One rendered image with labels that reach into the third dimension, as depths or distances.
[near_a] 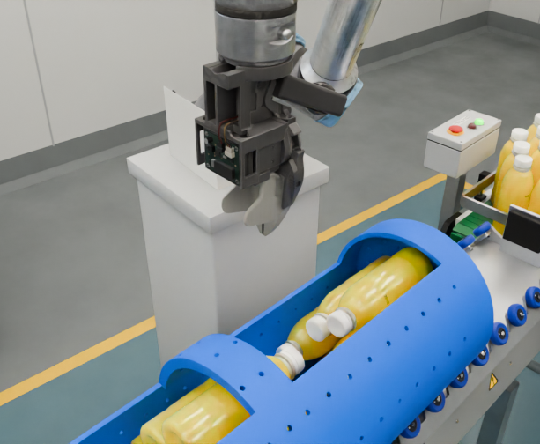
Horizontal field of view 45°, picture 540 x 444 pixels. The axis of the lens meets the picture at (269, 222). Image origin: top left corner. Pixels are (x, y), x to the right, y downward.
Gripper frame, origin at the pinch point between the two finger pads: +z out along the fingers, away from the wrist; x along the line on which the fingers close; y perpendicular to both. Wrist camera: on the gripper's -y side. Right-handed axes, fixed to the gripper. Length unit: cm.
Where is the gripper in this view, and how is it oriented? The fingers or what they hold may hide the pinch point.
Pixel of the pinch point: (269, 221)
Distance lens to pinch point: 74.6
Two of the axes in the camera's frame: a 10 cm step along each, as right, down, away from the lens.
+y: -7.3, 3.7, -5.8
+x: 6.9, 4.1, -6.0
